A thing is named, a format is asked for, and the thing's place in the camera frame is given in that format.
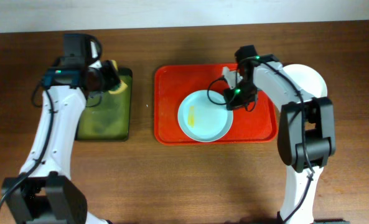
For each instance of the black water tray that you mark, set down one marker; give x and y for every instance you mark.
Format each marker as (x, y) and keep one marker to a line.
(106, 116)

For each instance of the yellow green sponge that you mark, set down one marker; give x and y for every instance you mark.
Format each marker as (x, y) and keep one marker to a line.
(121, 86)

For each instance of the light blue plate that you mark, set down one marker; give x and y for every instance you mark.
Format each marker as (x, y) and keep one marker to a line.
(203, 117)

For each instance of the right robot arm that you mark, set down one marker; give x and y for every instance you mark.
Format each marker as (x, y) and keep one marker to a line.
(306, 133)

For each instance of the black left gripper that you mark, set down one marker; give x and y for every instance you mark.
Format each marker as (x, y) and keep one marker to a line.
(112, 76)

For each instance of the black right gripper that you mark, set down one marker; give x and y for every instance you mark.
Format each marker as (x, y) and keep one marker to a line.
(234, 102)

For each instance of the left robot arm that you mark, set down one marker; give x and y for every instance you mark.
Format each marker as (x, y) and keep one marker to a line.
(43, 191)

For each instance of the cream plate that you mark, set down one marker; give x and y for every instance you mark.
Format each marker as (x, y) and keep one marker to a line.
(308, 79)

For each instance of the red plastic tray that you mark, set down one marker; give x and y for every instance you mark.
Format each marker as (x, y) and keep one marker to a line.
(175, 82)

